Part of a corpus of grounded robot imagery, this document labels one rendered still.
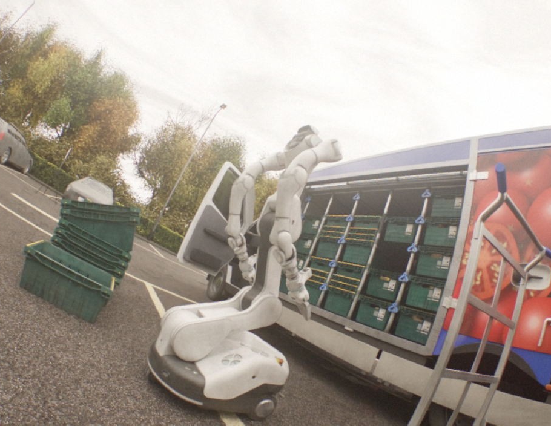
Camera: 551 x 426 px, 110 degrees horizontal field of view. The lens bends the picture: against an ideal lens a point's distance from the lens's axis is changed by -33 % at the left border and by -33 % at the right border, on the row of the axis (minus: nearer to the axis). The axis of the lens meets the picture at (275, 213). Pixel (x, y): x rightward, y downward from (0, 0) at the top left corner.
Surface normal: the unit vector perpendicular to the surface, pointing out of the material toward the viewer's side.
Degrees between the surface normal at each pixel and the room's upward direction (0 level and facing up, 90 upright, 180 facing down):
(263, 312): 90
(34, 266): 93
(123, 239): 96
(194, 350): 90
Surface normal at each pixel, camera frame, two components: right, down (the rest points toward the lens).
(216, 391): 0.56, 0.03
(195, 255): 0.75, 0.17
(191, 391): 0.07, -0.25
